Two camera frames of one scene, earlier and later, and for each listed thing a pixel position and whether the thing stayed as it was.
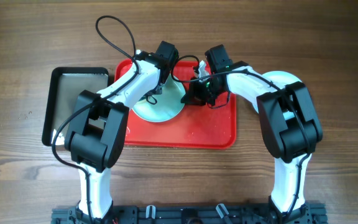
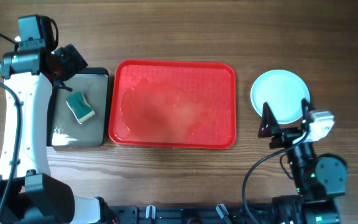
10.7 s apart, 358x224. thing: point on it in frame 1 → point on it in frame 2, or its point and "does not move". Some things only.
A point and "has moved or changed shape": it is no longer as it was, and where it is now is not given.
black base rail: x=311 y=213 does not move
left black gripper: x=158 y=91 → x=75 y=60
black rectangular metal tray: x=65 y=86 does not move
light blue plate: x=168 y=104 has moved or changed shape
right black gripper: x=196 y=97 → x=269 y=126
